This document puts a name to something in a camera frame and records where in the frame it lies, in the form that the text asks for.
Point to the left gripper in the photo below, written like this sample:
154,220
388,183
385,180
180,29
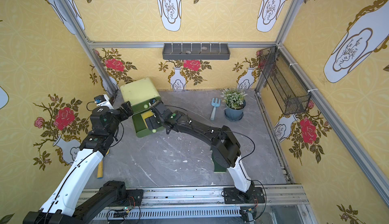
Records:
126,109

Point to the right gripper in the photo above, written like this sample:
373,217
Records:
156,120

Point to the green yellow sponge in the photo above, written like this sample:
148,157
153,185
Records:
217,167

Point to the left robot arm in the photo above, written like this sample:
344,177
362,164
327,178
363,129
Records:
61,207

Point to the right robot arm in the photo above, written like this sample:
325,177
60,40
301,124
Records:
222,141

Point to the light green drawer cabinet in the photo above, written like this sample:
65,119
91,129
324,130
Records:
139,90

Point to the light blue garden fork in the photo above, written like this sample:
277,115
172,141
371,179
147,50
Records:
215,104

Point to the yellow toy shovel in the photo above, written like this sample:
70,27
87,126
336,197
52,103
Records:
100,170

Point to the blue plant pot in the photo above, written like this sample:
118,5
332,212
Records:
234,115

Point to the artificial green plant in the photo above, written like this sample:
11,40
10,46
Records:
234,98

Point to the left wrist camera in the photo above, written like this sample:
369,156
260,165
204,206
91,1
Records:
103,100

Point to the grey wall shelf tray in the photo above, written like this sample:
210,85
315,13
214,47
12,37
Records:
196,51

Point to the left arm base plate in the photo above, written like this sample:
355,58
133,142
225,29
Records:
133,198

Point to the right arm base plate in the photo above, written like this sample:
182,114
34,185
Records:
252,196

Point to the black wire mesh basket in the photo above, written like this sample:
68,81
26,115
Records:
288,89

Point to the aluminium mounting rail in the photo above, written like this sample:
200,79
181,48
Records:
284,203

